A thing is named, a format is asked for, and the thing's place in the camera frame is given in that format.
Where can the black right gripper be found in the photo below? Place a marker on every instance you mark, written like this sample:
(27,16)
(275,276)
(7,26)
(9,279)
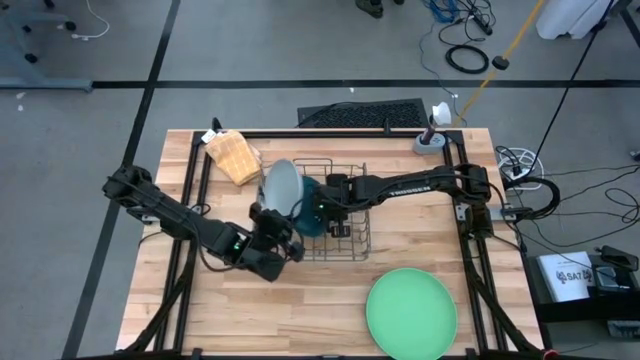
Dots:
(345,192)

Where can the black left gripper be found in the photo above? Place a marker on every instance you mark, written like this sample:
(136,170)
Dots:
(272,250)

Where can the dark teal plate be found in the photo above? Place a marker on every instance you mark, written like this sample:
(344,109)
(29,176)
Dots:
(306,220)

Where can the pale mint plate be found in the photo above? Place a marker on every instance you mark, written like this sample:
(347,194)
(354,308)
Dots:
(282,187)

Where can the green plate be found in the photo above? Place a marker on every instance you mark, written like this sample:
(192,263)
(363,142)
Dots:
(410,315)

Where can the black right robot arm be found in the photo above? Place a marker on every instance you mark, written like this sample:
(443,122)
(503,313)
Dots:
(425,187)

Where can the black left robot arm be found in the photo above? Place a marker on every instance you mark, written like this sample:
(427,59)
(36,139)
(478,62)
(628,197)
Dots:
(170,217)

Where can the yellow checked cloth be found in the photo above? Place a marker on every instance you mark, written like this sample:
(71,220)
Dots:
(232,157)

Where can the grey brush holder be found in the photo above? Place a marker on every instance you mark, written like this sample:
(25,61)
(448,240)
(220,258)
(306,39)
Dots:
(422,147)

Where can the white-bristled dish brush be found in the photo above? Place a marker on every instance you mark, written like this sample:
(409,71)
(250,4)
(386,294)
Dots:
(442,114)

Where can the white power strip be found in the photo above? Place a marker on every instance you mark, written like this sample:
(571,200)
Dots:
(517,172)

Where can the person's shoe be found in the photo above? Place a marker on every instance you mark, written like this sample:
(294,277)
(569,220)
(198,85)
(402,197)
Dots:
(370,7)

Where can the black round pole base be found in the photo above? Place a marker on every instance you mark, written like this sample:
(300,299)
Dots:
(500,63)

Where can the black power strip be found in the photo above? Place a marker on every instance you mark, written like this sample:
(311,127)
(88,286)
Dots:
(482,25)

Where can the white printed booklet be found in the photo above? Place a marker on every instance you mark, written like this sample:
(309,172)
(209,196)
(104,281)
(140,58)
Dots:
(565,277)

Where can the yellow pole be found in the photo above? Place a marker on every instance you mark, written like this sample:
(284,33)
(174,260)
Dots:
(520,35)

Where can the black side shelf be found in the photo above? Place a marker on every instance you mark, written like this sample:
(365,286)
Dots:
(575,312)

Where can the grey wheeled furniture base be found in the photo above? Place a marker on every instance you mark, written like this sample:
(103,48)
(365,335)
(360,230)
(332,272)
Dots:
(30,82)

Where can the grey flat device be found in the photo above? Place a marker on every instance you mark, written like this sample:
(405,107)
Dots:
(607,280)

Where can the black handheld device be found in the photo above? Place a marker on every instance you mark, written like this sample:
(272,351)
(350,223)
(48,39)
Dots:
(620,257)

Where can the black metal table frame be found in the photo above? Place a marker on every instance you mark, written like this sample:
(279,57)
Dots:
(325,134)

